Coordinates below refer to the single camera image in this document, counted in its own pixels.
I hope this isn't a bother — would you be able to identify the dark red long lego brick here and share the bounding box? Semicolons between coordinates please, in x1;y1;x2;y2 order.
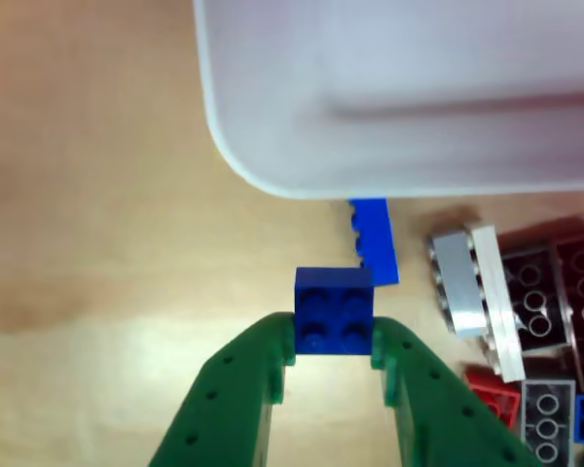
554;232;584;393

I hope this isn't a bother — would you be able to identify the black lego brick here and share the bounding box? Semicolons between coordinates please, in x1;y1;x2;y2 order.
499;245;575;352

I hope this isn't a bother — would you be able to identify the white plastic bin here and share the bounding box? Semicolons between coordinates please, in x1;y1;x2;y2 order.
192;0;584;201

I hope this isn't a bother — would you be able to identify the white long lego plate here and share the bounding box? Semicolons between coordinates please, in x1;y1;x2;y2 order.
469;224;527;384

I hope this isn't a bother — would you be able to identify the blue two-by-four lego brick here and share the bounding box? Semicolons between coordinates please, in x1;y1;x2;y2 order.
345;198;401;287

